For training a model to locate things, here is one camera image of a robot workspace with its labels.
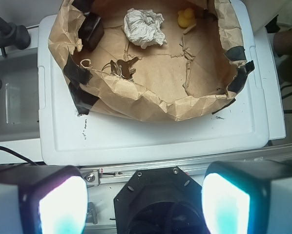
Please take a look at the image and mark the clear plastic container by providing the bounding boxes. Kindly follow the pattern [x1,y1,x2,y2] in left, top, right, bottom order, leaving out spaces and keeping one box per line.
[0,48,40,142]

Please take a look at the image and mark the black clamp knob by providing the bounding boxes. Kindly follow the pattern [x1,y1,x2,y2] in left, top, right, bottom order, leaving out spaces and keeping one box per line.
[0,17,31,58]

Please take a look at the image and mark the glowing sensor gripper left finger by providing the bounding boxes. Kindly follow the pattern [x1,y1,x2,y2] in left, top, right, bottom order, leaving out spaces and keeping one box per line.
[0,165,88,234]

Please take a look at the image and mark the black cable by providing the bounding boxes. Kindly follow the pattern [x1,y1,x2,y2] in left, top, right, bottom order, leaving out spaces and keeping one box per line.
[0,143,41,166]

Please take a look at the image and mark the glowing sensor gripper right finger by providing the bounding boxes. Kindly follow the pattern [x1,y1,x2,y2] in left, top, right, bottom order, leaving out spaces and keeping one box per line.
[202,160,292,234]

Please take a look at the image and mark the metal corner bracket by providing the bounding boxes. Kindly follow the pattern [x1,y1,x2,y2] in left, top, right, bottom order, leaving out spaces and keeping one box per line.
[86,202,98,225]

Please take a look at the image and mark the aluminium extrusion rail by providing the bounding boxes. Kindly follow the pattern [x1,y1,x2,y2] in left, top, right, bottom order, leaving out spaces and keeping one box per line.
[79,143,292,187]

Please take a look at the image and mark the crumpled white paper ball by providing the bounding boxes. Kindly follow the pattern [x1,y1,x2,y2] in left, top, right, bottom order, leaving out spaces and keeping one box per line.
[124,8,167,49]

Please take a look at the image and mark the yellow rubber duck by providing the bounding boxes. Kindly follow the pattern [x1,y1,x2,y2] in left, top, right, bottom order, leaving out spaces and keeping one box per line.
[178,7,195,28]

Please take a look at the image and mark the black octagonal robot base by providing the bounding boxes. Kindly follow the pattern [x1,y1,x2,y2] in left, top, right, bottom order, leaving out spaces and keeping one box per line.
[114,167,209,234]

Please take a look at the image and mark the white plastic bin lid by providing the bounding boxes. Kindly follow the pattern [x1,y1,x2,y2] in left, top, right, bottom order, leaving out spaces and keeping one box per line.
[38,0,270,166]

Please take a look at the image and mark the dark brown block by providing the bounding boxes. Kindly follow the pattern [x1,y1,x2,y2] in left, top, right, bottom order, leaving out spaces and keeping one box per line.
[78,13,104,51]

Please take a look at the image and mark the brown paper bag tray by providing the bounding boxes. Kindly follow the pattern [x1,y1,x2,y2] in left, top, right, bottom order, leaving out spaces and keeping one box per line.
[48,0,254,122]

